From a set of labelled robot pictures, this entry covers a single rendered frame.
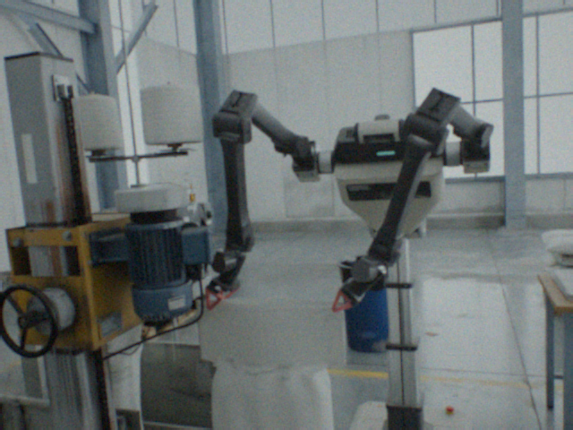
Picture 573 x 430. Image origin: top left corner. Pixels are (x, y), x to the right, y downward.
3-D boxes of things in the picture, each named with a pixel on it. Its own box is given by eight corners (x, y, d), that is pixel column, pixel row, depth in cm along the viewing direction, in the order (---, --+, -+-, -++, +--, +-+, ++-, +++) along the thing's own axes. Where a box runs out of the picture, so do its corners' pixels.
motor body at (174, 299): (203, 306, 138) (195, 216, 134) (174, 325, 123) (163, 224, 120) (156, 305, 142) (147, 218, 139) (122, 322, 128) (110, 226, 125)
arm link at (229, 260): (256, 235, 159) (234, 227, 163) (235, 239, 149) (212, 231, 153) (249, 270, 162) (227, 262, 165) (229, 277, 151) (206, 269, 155)
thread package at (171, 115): (215, 145, 147) (209, 85, 145) (185, 145, 131) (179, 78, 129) (166, 149, 152) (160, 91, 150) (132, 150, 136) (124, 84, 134)
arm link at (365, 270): (403, 252, 145) (379, 236, 149) (389, 251, 135) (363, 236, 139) (384, 287, 147) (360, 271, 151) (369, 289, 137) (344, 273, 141)
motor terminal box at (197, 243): (216, 266, 138) (212, 224, 137) (214, 274, 128) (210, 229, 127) (185, 269, 137) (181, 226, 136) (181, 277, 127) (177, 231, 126)
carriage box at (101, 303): (168, 311, 156) (158, 210, 152) (93, 353, 124) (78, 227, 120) (103, 308, 164) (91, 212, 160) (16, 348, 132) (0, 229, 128)
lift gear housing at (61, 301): (78, 329, 126) (72, 286, 124) (61, 337, 121) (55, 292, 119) (44, 327, 129) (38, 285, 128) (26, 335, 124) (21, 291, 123)
